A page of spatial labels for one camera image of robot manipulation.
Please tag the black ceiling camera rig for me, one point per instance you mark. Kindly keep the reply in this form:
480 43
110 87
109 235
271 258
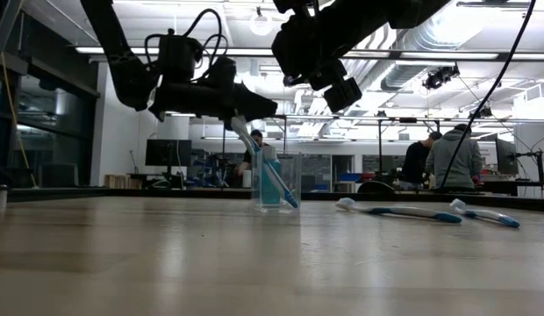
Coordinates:
438 79

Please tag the blue and white toothbrush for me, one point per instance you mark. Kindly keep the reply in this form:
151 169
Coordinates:
285 189
408 211
491 215

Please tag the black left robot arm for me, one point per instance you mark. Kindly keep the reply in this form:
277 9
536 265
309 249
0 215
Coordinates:
123 74

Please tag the person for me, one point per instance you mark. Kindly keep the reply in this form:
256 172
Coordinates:
245 162
414 162
456 158

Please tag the black aluminium table frame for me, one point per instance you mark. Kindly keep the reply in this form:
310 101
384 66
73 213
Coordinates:
57 193

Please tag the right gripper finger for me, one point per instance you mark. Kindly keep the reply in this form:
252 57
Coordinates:
342 95
328 75

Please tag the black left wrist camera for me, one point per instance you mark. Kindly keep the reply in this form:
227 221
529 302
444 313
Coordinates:
180 59

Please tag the black computer monitor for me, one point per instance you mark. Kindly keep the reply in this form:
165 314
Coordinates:
505 155
166 152

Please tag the clear plastic organizer box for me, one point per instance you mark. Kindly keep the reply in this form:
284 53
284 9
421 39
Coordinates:
293 175

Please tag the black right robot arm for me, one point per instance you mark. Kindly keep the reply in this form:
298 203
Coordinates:
377 17

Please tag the wooden crate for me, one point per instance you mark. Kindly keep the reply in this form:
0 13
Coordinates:
120 181

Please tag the white paper roll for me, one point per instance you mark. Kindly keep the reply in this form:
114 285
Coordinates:
247 179

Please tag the silver ventilation duct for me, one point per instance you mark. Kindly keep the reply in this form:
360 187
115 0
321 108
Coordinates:
430 44

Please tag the white cup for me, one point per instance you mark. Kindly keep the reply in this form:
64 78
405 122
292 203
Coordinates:
2 195

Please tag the blue mouthwash bottle white cap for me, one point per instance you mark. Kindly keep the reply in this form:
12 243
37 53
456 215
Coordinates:
275 197

